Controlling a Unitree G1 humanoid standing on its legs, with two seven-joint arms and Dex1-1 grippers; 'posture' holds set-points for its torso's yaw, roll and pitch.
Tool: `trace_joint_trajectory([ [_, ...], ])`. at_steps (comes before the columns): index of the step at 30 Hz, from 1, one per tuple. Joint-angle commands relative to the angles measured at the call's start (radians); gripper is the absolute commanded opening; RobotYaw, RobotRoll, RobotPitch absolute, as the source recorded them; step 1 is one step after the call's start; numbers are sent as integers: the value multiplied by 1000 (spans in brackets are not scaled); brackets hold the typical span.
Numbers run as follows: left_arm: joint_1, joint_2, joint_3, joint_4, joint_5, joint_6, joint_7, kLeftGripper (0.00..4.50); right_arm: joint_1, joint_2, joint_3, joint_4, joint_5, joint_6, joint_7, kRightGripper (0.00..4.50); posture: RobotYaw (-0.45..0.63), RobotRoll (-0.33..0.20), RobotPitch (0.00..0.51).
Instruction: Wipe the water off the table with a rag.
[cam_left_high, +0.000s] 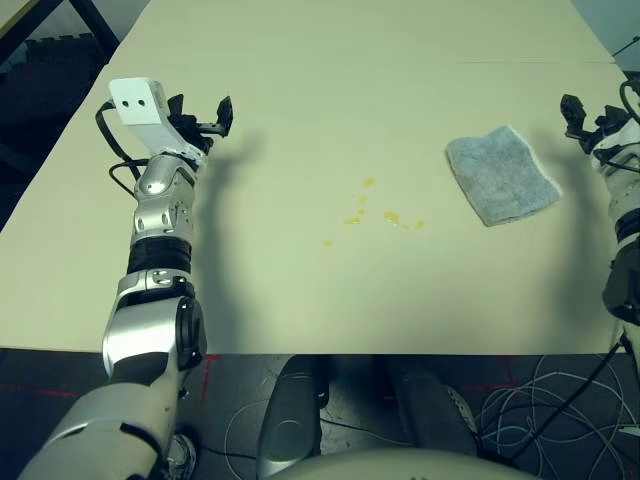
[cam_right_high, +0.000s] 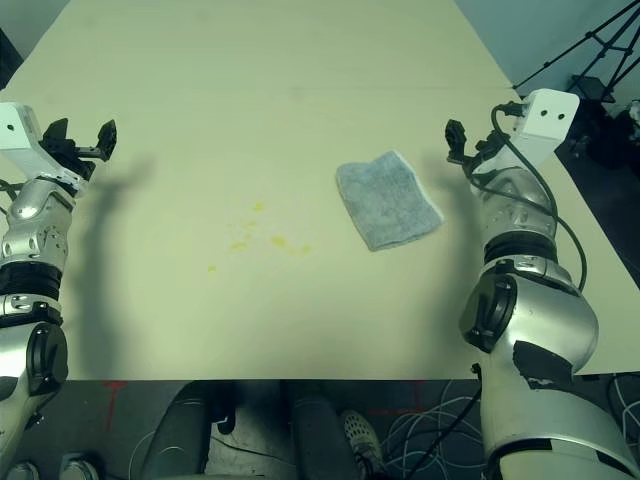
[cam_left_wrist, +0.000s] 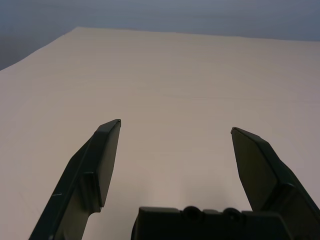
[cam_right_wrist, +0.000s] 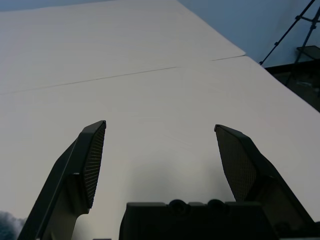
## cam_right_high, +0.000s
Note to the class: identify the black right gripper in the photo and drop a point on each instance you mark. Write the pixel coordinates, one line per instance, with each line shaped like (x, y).
(480, 152)

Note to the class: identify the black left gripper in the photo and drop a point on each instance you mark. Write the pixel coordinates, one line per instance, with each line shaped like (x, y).
(75, 152)

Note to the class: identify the blue fluffy rag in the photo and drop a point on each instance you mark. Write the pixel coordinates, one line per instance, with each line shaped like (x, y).
(385, 200)

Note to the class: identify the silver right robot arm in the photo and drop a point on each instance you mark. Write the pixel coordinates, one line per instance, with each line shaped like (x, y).
(540, 310)

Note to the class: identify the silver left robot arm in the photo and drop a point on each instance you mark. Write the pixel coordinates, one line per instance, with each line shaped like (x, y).
(30, 235)

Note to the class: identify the black tripod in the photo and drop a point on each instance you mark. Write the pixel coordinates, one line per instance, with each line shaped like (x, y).
(548, 64)

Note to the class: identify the black bag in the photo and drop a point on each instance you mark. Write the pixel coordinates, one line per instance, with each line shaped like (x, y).
(625, 142)

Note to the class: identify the white object on bag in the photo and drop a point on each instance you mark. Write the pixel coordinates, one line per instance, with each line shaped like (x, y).
(635, 111)

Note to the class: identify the yellow liquid spill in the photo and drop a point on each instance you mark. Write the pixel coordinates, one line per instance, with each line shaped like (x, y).
(278, 241)

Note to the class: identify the white mesh shoe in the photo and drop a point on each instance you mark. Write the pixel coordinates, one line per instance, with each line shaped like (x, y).
(362, 440)

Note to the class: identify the grey sneaker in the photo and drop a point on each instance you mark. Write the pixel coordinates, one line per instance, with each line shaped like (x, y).
(17, 472)
(80, 467)

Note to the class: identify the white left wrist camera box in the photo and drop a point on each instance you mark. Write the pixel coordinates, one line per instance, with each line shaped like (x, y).
(20, 145)

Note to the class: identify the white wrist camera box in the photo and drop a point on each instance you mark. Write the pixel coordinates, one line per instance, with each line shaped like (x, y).
(545, 120)
(20, 145)

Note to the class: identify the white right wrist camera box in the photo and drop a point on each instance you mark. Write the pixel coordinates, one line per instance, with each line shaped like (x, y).
(545, 120)

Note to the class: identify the black post under table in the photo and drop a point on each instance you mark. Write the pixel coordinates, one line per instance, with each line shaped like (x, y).
(225, 410)

